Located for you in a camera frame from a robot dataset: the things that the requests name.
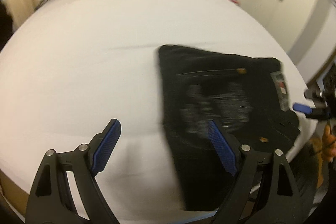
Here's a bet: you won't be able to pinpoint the person's right hand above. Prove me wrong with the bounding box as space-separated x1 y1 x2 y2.
322 124 336 163

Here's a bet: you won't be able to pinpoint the white bed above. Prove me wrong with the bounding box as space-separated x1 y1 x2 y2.
0 0 317 223

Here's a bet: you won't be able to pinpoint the black pants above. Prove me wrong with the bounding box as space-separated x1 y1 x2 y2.
157 44 301 212

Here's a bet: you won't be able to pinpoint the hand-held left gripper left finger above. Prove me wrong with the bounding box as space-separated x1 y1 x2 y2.
25 118 122 224

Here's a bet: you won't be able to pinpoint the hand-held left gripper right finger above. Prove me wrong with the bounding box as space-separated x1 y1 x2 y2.
207 119 313 224

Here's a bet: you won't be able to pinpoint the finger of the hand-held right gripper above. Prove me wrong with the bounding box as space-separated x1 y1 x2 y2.
292 102 313 115

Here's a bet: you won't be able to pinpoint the white wardrobe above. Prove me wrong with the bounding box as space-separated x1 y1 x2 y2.
194 0 336 83

